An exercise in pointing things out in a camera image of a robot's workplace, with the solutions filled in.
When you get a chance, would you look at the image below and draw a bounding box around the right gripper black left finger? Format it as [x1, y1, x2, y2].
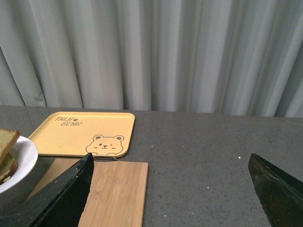
[0, 153, 94, 227]

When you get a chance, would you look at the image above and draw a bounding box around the white round plate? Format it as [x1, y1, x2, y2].
[0, 136, 38, 194]

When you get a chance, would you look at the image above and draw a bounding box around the bread slice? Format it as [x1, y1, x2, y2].
[0, 153, 18, 184]
[0, 128, 20, 164]

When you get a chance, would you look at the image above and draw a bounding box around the grey curtain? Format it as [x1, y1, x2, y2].
[0, 0, 303, 117]

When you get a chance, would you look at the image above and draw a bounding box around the bamboo cutting board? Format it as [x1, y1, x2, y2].
[27, 157, 149, 227]

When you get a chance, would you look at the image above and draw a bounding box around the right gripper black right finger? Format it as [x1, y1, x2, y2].
[248, 153, 303, 227]

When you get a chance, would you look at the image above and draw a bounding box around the yellow bear tray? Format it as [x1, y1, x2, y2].
[29, 112, 135, 158]

